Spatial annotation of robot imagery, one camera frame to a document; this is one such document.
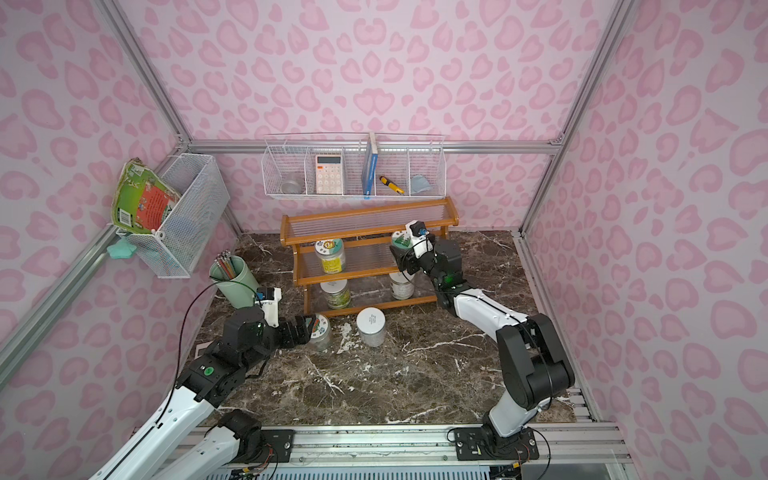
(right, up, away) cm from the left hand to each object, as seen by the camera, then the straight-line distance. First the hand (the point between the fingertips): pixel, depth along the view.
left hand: (300, 312), depth 76 cm
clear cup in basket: (-9, +36, +21) cm, 43 cm away
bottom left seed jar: (+7, +3, +15) cm, 16 cm away
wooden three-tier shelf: (+16, +21, +5) cm, 27 cm away
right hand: (+26, +19, +9) cm, 34 cm away
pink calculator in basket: (+3, +40, +17) cm, 43 cm away
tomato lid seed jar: (+3, -7, +8) cm, 11 cm away
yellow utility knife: (+23, +37, +19) cm, 48 cm away
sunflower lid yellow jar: (+6, +15, +8) cm, 18 cm away
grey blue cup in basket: (+32, +39, +25) cm, 56 cm away
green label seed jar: (+26, +19, +7) cm, 33 cm away
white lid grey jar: (+17, -5, +8) cm, 20 cm away
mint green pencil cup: (-24, +8, +13) cm, 28 cm away
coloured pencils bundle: (-27, +12, +14) cm, 33 cm away
